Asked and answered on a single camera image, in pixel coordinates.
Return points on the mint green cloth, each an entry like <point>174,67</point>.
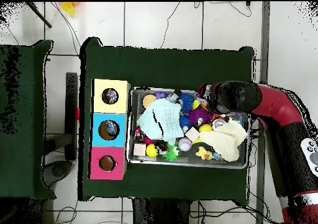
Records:
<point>161,119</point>

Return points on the clear plastic packet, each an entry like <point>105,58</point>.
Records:
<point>111,128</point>

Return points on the multicolour cartoon print cloth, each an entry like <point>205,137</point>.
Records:
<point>110,96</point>

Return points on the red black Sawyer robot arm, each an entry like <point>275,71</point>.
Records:
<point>278,105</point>

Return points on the wooden box with three holes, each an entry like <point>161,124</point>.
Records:
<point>99,115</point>

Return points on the shallow clear mesh bin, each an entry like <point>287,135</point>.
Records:
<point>233,163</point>

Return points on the peach orange ball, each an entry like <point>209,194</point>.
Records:
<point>149,101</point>

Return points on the yellow ball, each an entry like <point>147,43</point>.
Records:
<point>151,150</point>
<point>205,127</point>

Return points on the white toy baseball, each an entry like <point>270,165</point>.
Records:
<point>185,144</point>

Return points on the small wooden cube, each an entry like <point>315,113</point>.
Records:
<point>139,149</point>

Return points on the green spiky ball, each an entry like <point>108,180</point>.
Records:
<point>171,153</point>

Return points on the yellow rubber duck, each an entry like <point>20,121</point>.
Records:
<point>203,153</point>

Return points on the cream yellow cloth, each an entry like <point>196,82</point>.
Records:
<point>226,139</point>

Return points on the black chair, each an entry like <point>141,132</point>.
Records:
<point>72,134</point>

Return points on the grey metal beam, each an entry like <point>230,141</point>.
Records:
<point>263,45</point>

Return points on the green cloth side table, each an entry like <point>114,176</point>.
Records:
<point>22,120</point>

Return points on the yellow floor object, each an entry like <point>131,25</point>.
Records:
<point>68,8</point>

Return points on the black rod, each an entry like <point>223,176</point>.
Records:
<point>39,14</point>

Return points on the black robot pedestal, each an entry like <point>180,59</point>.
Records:
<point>159,214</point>

